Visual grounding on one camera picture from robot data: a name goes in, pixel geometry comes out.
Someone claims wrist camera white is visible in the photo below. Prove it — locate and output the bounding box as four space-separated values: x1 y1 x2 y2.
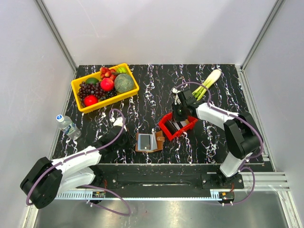
172 87 181 105
113 117 126 130

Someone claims brown leather card holder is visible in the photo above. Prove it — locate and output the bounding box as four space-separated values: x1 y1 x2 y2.
135 130 165 153

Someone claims green celery stalk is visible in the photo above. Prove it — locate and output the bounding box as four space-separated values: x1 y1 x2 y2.
192 69 221 100

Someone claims clear plastic water bottle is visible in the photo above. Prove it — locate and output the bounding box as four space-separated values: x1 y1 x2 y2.
56 114 81 140

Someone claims black marble pattern mat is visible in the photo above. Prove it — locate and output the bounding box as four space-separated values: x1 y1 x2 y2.
51 64 248 164

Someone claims red apple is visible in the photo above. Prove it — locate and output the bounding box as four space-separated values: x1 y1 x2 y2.
100 78 114 92
83 95 98 107

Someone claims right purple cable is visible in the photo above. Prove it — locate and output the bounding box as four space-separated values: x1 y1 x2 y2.
172 81 265 206

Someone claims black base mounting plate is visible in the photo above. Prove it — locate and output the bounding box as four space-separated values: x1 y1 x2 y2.
76 172 244 190

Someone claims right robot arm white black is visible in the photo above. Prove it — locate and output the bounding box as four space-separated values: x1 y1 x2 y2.
172 89 263 188

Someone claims green cantaloupe melon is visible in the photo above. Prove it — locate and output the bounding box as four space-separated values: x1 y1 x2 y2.
114 74 134 93

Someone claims aluminium frame rail front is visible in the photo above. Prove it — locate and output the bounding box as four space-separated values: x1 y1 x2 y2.
32 171 291 191

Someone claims red apple upper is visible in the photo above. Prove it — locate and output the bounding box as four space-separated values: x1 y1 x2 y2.
100 78 114 92

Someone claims red apple lower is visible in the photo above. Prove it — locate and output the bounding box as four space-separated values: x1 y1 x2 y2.
83 95 98 107

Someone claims dark purple grape bunch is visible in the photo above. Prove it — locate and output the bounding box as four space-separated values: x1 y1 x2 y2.
77 82 117 107

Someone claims light blue credit card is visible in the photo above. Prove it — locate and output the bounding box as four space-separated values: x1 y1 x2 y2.
138 134 152 151

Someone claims red plastic card box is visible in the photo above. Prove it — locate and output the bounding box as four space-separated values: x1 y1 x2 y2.
159 113 198 141

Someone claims dark green avocado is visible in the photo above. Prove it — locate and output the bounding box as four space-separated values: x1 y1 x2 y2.
85 77 99 85

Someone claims red lychee cluster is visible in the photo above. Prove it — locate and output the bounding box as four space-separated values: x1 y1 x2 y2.
100 67 116 81

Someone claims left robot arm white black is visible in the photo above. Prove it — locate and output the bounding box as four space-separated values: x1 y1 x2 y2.
20 126 130 209

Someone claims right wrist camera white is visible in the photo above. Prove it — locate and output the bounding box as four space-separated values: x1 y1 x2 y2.
172 87 181 105

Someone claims yellow plastic fruit tray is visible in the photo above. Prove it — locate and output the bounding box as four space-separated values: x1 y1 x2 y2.
71 63 139 114

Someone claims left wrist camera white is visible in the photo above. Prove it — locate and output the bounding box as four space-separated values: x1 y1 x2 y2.
113 117 126 130

